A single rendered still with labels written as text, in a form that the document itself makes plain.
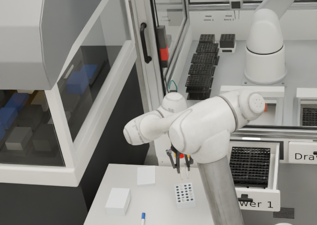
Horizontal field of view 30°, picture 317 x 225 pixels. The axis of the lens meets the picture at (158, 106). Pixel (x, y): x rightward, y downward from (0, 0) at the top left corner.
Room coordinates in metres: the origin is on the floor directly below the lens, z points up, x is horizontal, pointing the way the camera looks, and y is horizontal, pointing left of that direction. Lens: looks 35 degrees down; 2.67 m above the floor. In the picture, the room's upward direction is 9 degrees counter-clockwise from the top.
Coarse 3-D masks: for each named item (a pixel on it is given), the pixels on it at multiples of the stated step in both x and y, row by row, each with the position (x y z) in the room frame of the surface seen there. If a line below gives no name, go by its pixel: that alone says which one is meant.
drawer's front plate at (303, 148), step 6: (294, 144) 2.05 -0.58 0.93; (300, 144) 2.04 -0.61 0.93; (306, 144) 2.04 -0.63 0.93; (312, 144) 2.03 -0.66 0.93; (294, 150) 2.05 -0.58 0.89; (300, 150) 2.04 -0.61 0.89; (306, 150) 2.04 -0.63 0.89; (312, 150) 2.03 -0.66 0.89; (294, 156) 2.05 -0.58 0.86; (300, 156) 2.04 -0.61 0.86; (306, 156) 2.04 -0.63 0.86; (312, 156) 2.03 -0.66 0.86; (300, 162) 2.04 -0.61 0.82; (306, 162) 2.04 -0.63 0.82; (312, 162) 2.03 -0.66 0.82
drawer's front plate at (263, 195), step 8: (240, 192) 1.81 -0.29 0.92; (248, 192) 1.80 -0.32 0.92; (256, 192) 1.79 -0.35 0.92; (264, 192) 1.78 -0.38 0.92; (272, 192) 1.77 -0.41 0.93; (256, 200) 1.79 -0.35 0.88; (264, 200) 1.78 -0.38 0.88; (272, 200) 1.77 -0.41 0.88; (240, 208) 1.81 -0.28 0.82; (248, 208) 1.80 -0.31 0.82; (256, 208) 1.79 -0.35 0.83; (264, 208) 1.78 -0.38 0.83; (272, 208) 1.77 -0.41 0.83
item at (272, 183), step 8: (232, 144) 2.17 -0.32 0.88; (240, 144) 2.16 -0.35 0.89; (248, 144) 2.15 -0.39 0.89; (256, 144) 2.13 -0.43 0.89; (264, 144) 2.12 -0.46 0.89; (272, 144) 2.11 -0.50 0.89; (272, 152) 2.11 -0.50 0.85; (272, 160) 2.07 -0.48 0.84; (272, 168) 2.01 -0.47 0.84; (272, 176) 1.96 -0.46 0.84; (272, 184) 1.91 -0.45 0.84
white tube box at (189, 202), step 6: (174, 186) 2.03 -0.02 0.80; (186, 186) 2.03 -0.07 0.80; (180, 192) 1.99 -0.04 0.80; (186, 192) 1.99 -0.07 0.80; (192, 192) 1.98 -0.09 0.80; (180, 198) 1.95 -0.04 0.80; (186, 198) 1.95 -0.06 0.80; (192, 198) 1.94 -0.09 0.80; (180, 204) 1.92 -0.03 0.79; (186, 204) 1.92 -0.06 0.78; (192, 204) 1.92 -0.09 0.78
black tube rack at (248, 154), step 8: (232, 152) 2.09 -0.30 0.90; (240, 152) 2.08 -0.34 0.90; (248, 152) 2.07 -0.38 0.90; (256, 152) 2.07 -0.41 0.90; (264, 152) 2.06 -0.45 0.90; (232, 160) 2.04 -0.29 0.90; (240, 160) 2.03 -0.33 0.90; (248, 160) 2.02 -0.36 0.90; (256, 160) 2.01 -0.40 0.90; (264, 160) 2.00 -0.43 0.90; (232, 168) 1.98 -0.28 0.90; (240, 168) 1.97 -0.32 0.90; (248, 168) 1.97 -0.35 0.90; (256, 168) 1.99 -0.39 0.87; (264, 168) 1.98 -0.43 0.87; (248, 176) 1.92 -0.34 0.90; (256, 176) 1.94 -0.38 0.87; (264, 176) 1.90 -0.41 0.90; (240, 184) 1.91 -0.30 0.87; (248, 184) 1.90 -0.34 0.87; (256, 184) 1.89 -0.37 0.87; (264, 184) 1.88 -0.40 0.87
